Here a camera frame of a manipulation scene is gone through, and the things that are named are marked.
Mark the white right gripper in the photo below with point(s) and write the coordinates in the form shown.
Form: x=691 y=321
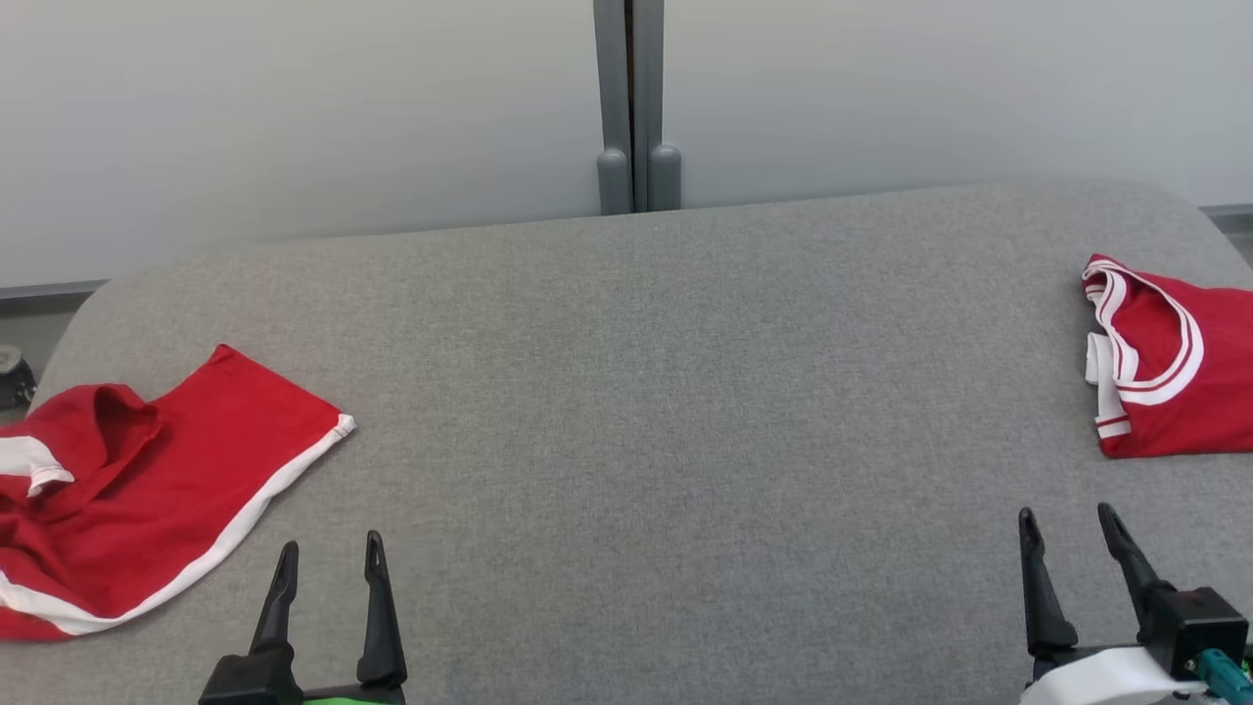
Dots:
x=1106 y=681

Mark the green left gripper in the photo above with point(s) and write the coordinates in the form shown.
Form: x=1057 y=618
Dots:
x=343 y=698

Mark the red jersey with white trim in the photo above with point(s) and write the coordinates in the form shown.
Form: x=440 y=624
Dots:
x=1204 y=392

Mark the red shorts with white stripe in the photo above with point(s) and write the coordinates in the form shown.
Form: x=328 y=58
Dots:
x=176 y=470

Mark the dark round floor object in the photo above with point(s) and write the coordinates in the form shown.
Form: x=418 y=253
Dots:
x=14 y=377

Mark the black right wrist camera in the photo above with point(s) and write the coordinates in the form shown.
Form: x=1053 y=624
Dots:
x=1199 y=622

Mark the teal right camera plug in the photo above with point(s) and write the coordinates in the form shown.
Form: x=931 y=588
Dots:
x=1229 y=676

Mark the grey partition base rail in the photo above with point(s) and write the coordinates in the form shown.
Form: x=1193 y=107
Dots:
x=49 y=292
x=1229 y=212

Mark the grey metal partition post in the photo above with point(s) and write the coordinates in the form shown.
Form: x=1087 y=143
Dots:
x=636 y=98

